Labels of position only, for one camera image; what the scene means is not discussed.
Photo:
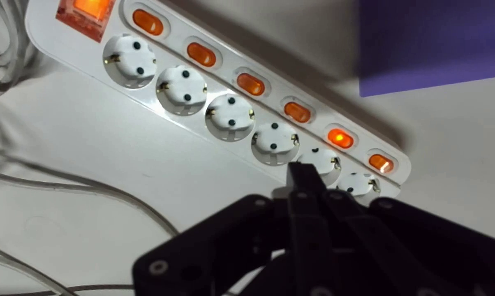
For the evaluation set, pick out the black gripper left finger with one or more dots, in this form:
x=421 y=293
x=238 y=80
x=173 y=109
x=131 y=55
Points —
x=240 y=247

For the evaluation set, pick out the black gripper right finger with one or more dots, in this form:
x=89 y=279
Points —
x=411 y=252

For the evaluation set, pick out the white power strip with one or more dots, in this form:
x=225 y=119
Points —
x=219 y=88

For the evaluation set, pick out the purple paper mat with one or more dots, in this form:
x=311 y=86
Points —
x=429 y=43

